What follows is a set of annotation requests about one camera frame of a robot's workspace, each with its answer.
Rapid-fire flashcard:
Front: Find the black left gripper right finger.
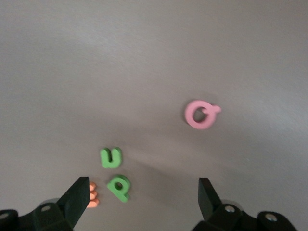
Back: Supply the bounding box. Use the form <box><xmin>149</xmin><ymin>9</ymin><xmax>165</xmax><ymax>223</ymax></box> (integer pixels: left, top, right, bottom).
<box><xmin>192</xmin><ymin>177</ymin><xmax>299</xmax><ymax>231</ymax></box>

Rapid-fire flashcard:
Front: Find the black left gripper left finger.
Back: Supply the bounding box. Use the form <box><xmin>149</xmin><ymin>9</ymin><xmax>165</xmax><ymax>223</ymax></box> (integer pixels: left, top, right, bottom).
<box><xmin>0</xmin><ymin>177</ymin><xmax>90</xmax><ymax>231</ymax></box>

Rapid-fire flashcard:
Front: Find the green foam letter P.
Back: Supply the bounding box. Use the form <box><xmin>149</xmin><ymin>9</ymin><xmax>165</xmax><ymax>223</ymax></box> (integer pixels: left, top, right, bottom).
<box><xmin>106</xmin><ymin>174</ymin><xmax>132</xmax><ymax>203</ymax></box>

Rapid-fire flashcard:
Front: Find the green foam letter U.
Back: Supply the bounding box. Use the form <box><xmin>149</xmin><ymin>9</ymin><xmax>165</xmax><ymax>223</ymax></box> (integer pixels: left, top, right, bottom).
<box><xmin>100</xmin><ymin>147</ymin><xmax>123</xmax><ymax>169</ymax></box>

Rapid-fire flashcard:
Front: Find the orange foam letter E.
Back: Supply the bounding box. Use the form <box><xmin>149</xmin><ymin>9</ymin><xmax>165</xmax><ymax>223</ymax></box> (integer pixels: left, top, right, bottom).
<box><xmin>86</xmin><ymin>182</ymin><xmax>100</xmax><ymax>209</ymax></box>

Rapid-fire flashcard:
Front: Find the pink foam letter Q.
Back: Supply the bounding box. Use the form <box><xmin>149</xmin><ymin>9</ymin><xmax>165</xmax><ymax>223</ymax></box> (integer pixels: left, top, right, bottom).
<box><xmin>184</xmin><ymin>100</ymin><xmax>222</xmax><ymax>130</ymax></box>

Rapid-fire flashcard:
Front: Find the brown table cover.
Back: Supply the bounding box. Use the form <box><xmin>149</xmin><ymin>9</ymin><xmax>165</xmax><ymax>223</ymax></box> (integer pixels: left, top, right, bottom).
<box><xmin>0</xmin><ymin>0</ymin><xmax>308</xmax><ymax>231</ymax></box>

